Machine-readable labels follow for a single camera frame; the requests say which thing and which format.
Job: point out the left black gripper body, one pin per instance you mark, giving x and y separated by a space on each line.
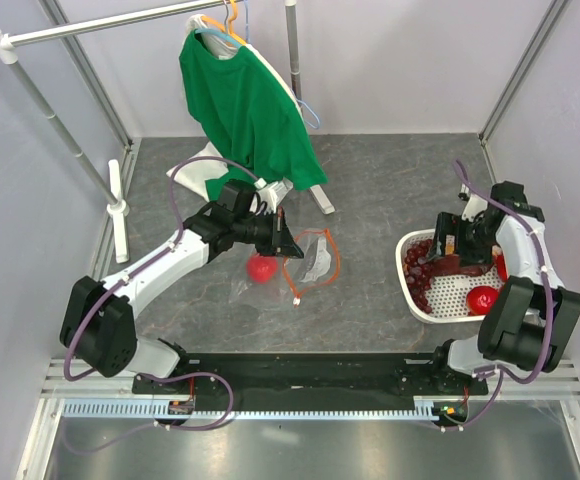
266 233

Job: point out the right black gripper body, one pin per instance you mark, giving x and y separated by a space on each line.
473 242

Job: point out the dark red grape bunch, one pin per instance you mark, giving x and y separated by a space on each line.
418 273

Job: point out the red apple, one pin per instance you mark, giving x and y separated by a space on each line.
261 269
499 262
480 299

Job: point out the clear orange zip top bag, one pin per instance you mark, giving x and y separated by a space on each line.
295 278

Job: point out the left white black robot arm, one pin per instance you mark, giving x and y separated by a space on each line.
99 325

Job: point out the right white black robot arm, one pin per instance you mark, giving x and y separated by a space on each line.
528 327

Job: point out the white perforated plastic basket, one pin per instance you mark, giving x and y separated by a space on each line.
447 296

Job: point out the white garment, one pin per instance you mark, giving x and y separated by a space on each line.
195 175

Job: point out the green t-shirt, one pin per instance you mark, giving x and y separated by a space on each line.
248 113

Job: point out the blue clothes hanger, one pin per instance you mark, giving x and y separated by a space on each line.
309 117

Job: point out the silver clothes rack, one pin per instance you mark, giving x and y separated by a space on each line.
117 206

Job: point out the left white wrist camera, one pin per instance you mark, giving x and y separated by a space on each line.
268 196

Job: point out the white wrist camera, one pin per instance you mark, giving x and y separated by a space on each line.
475 205
268 196

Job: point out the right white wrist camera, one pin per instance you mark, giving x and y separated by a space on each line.
475 205

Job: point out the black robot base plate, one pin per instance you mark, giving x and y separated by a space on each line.
311 381

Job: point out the grey slotted cable duct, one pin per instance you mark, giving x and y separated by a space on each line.
422 410

